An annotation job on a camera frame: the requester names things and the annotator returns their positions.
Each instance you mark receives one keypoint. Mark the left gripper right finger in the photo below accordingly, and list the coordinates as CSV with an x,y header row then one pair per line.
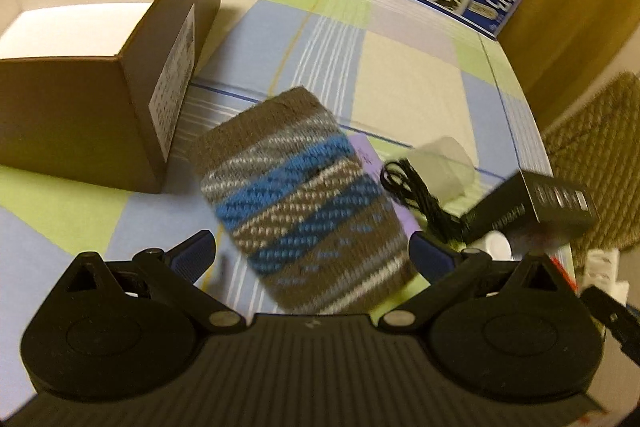
x,y
449,273

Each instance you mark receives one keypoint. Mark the striped knitted sock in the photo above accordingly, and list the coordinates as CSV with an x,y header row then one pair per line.
x,y
316,229

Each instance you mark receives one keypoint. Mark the black shaver box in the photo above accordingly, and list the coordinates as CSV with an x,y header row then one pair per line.
x,y
534,211

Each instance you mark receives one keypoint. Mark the brown cardboard shoe box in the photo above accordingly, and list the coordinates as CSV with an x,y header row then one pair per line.
x,y
91,90

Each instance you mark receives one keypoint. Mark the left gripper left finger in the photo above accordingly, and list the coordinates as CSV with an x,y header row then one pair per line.
x,y
171,275

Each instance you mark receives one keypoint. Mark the translucent plastic cup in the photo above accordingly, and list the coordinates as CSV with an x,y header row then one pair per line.
x,y
444,167

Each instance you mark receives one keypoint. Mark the small white bottle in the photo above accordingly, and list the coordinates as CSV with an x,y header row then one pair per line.
x,y
495,244

